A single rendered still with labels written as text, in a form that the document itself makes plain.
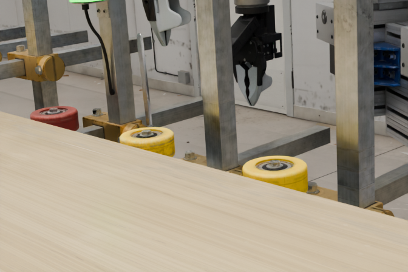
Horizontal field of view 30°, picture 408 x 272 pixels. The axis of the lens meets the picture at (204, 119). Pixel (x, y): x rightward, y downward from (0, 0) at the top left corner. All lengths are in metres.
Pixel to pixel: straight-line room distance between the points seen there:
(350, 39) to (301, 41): 3.65
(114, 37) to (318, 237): 0.66
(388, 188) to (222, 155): 0.25
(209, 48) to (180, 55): 4.37
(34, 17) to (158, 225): 0.79
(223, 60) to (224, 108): 0.07
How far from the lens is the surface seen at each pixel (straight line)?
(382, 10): 1.84
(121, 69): 1.32
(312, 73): 4.57
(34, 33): 1.52
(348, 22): 0.95
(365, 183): 1.00
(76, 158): 1.06
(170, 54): 5.59
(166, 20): 1.32
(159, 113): 1.44
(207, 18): 1.12
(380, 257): 0.71
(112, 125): 1.34
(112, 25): 1.30
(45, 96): 1.54
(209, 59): 1.13
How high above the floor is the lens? 1.20
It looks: 14 degrees down
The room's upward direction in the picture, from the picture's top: 4 degrees counter-clockwise
